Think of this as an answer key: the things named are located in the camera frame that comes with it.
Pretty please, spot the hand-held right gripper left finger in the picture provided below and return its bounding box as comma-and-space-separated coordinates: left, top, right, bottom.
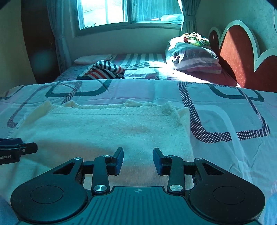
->
46, 147, 124, 195

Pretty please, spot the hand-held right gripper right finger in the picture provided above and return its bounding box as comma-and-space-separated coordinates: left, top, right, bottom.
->
153, 148, 227, 193

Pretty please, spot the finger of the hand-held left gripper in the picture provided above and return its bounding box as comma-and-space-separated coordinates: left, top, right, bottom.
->
0, 138, 23, 145
0, 142, 38, 155

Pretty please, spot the white knit sweater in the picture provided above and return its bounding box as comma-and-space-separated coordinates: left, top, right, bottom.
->
0, 99, 195, 208

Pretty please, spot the square patterned bedsheet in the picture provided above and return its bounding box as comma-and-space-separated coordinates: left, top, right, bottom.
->
0, 79, 277, 225

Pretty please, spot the light folded cloth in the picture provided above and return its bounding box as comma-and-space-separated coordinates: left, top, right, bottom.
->
124, 67, 159, 80

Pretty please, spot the black white red striped cloth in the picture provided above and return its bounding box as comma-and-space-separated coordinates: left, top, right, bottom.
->
77, 61, 126, 80

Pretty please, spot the dark wooden wardrobe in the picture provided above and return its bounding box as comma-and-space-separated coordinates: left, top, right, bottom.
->
20, 0, 60, 84

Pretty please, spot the pink striped pillow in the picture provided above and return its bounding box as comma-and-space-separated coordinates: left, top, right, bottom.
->
173, 59, 222, 74

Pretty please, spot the striped bedsheet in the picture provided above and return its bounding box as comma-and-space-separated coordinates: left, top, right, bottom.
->
53, 53, 240, 87

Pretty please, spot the pink folded cloth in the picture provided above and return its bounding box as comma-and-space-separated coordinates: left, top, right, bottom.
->
74, 54, 118, 65

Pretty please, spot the grey curtain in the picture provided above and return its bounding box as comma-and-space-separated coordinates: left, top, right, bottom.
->
46, 0, 73, 74
181, 0, 197, 38

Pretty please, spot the colourful crumpled cloth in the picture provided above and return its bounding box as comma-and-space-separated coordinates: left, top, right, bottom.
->
182, 32, 211, 47

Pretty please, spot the red headboard with white edge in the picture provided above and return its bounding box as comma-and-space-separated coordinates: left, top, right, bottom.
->
208, 20, 277, 92

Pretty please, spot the white plastic bag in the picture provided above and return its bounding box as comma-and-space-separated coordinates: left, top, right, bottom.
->
160, 14, 184, 22

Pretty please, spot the window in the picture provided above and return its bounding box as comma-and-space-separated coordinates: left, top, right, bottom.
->
75, 0, 184, 36

